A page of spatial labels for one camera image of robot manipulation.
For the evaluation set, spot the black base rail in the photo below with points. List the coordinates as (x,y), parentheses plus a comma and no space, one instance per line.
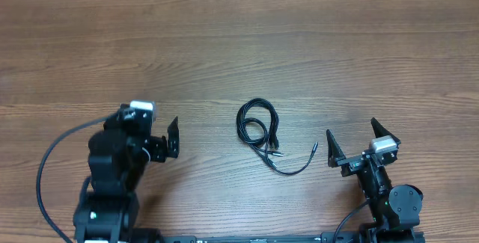
(325,237)

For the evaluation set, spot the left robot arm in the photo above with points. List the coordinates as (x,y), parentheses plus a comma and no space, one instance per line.
(118,156)

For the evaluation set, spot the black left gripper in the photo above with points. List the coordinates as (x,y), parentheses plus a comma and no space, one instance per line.
(159,152)

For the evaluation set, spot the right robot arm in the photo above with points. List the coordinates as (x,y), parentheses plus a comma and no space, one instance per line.
(395,209)

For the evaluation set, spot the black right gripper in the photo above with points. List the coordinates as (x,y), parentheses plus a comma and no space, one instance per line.
(352,165)

